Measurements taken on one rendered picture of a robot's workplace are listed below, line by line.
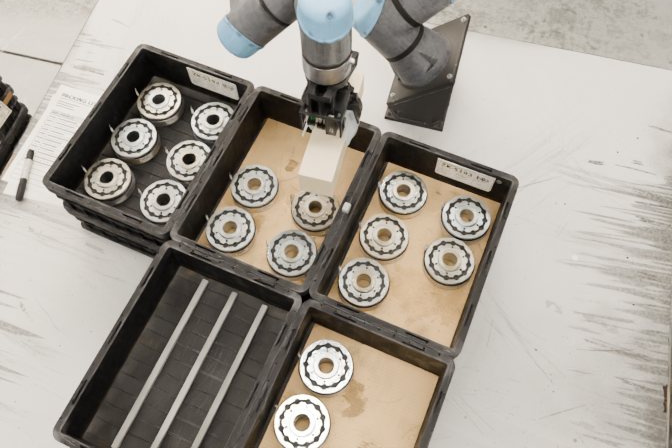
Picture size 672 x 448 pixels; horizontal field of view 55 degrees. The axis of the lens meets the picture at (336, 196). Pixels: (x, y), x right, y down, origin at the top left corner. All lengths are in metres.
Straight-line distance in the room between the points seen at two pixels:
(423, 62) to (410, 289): 0.53
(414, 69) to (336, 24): 0.66
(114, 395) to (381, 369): 0.51
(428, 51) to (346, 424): 0.83
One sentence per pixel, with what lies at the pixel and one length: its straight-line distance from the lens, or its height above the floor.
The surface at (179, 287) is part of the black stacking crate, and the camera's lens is 1.38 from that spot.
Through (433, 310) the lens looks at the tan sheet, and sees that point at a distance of 1.34.
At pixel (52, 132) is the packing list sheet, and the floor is 0.70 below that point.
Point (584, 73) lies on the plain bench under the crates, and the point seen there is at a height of 0.70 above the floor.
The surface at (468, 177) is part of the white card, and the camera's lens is 1.40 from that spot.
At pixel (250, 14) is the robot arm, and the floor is 1.34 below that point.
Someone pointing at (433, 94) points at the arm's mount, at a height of 0.84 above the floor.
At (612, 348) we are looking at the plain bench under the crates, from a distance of 1.55.
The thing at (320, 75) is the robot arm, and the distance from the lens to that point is 0.98.
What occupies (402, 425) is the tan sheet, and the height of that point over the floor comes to 0.83.
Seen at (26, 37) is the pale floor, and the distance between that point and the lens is 3.04.
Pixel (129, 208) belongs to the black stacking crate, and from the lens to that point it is 1.48.
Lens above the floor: 2.10
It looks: 63 degrees down
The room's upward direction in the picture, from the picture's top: 1 degrees counter-clockwise
